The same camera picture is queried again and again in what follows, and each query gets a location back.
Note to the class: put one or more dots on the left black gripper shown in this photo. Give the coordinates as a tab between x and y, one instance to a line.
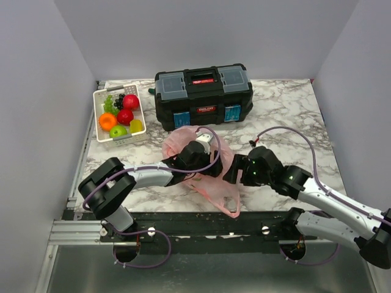
215	170

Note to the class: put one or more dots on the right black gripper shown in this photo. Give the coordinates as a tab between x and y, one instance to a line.
242	162

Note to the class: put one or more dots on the pink plastic bag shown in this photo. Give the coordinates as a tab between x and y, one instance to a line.
219	193

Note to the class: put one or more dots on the yellow fake lemon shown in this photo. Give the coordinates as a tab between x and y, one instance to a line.
136	126

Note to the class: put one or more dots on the red fake apple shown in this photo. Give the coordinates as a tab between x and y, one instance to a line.
125	116

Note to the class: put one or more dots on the green fake apple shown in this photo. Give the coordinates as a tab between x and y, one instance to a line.
117	131

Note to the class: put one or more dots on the dark fake grape bunch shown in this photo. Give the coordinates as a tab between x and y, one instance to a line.
118	103

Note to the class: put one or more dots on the fake orange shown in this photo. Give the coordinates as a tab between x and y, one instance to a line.
107	121

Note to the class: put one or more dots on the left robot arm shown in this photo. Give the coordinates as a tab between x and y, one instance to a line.
105	190

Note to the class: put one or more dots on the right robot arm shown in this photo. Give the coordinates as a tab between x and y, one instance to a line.
350	223

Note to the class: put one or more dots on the green fake grape bunch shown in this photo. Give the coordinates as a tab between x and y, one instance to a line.
109	106

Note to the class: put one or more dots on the black plastic toolbox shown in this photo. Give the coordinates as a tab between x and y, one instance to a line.
203	96

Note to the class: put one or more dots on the white perforated plastic basket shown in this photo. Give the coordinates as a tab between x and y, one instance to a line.
99	97

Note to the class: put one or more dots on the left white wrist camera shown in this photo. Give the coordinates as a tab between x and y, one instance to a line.
206	140

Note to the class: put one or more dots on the black metal base rail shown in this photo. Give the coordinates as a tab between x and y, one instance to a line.
190	233

